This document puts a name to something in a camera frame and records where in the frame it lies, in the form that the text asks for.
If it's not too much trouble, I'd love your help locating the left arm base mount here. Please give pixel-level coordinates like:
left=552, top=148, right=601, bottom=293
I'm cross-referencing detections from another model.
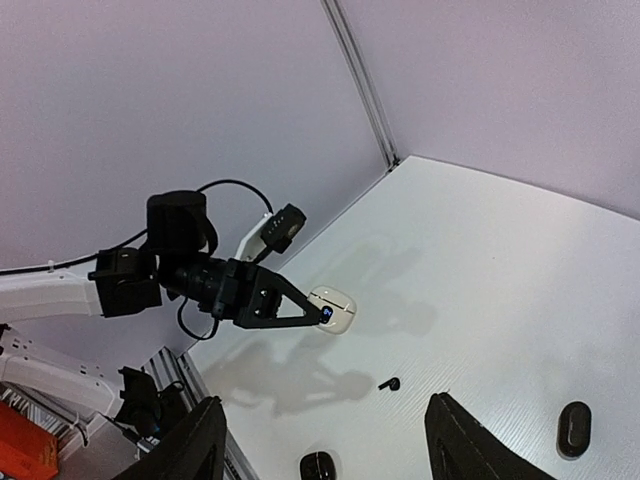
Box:
left=114, top=367, right=188, bottom=441

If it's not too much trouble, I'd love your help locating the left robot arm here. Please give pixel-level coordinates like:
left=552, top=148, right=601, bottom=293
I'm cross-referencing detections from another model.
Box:
left=1, top=189, right=325, bottom=417

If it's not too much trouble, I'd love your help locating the black stem earbud left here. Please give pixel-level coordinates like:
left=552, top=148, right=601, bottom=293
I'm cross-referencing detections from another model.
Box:
left=378, top=377, right=401, bottom=391

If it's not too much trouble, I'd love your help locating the orange box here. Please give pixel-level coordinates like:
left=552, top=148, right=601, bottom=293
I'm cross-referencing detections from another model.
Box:
left=1, top=403, right=59, bottom=479

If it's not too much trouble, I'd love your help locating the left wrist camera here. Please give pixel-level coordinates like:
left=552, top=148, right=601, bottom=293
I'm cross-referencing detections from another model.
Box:
left=234, top=204, right=307, bottom=264

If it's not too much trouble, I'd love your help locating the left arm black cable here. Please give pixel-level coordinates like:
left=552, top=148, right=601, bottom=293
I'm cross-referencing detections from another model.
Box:
left=0, top=179, right=275, bottom=274

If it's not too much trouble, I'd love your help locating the black oval charging case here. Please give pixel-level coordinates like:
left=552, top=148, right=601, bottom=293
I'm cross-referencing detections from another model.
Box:
left=556, top=401, right=592, bottom=460

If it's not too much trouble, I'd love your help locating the white earbud charging case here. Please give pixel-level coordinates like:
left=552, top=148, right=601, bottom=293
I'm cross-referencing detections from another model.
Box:
left=307, top=285, right=357, bottom=335

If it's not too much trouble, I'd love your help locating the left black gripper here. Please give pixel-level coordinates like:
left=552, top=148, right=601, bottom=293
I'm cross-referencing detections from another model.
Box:
left=212, top=259, right=322, bottom=330

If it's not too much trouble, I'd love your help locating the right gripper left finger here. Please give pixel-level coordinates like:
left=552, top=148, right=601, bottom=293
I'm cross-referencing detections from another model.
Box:
left=115, top=396, right=227, bottom=480

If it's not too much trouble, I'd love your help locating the left aluminium frame post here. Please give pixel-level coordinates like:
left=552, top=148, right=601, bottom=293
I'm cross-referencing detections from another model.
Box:
left=320, top=0, right=402, bottom=172

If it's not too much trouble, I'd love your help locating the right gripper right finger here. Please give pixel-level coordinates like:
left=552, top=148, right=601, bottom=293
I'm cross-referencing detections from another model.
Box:
left=424, top=393, right=551, bottom=480

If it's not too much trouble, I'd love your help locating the glossy black charging case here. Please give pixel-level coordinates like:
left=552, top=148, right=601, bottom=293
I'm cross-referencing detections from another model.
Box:
left=299, top=451, right=337, bottom=480

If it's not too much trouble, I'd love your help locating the aluminium front rail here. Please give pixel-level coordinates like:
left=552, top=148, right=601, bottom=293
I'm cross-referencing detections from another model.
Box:
left=141, top=347, right=260, bottom=480

